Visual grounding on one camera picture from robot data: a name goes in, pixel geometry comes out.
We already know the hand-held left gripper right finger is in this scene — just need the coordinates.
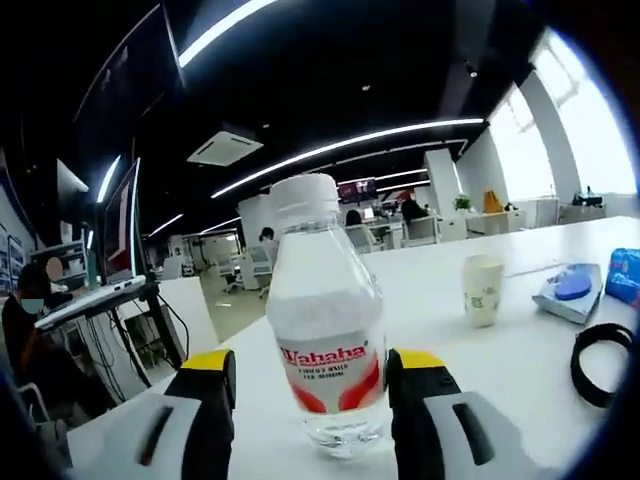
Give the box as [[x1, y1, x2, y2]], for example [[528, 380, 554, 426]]
[[387, 348, 551, 480]]

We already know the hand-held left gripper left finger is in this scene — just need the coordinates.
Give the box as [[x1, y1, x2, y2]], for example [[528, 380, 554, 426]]
[[67, 349, 237, 480]]

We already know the white paper cup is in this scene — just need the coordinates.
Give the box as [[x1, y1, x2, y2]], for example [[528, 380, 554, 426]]
[[460, 253, 505, 329]]

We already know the clear water bottle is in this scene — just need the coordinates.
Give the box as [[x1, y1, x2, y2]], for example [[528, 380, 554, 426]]
[[264, 172, 389, 461]]

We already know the black cable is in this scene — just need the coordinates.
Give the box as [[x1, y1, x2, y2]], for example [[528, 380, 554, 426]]
[[570, 323, 635, 409]]

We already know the clear packet with blue disc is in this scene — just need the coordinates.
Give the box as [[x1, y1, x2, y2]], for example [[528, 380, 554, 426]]
[[531, 262, 604, 325]]

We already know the blue tissue pack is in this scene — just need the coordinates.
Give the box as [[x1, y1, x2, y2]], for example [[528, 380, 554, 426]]
[[604, 246, 640, 309]]

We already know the white table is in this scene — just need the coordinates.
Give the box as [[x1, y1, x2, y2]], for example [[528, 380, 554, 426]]
[[67, 215, 640, 474]]

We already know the white office chair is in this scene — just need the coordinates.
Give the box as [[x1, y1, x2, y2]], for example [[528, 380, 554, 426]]
[[407, 217, 441, 246], [344, 224, 376, 254]]

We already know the open laptop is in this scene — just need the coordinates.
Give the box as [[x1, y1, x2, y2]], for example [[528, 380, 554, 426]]
[[34, 157, 149, 329]]

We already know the white storage shelf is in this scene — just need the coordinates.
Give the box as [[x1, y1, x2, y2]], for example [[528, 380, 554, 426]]
[[29, 239, 89, 286]]

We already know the ceiling air conditioner vent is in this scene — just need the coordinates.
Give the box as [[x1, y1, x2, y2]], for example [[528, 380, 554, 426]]
[[186, 130, 265, 168]]

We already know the curved ceiling light strip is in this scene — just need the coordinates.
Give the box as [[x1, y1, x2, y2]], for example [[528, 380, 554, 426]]
[[210, 117, 485, 200]]

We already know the large black hanging screen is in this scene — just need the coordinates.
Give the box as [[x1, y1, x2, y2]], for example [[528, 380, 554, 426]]
[[72, 2, 186, 166]]

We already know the straight ceiling light strip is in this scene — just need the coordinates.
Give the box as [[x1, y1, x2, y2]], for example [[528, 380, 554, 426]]
[[177, 0, 279, 69]]

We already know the wall television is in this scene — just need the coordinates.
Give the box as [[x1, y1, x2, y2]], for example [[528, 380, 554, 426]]
[[337, 178, 377, 203]]

